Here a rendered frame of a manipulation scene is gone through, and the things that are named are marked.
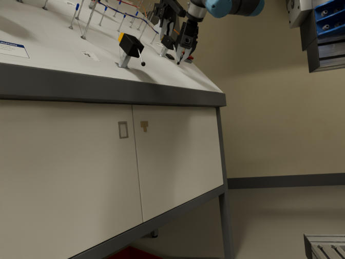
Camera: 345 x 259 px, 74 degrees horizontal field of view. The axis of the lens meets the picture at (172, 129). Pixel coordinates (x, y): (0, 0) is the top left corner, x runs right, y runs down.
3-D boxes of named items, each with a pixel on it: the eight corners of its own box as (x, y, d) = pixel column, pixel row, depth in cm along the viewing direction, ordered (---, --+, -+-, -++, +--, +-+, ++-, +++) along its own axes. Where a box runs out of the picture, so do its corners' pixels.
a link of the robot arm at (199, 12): (208, 10, 85) (187, 2, 84) (204, 22, 89) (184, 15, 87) (208, 2, 90) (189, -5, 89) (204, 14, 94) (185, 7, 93)
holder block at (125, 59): (129, 81, 72) (143, 54, 67) (112, 59, 77) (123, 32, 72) (140, 83, 76) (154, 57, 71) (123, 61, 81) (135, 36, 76)
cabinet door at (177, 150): (225, 184, 117) (217, 107, 118) (145, 223, 76) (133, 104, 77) (220, 184, 119) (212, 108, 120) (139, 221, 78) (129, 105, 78)
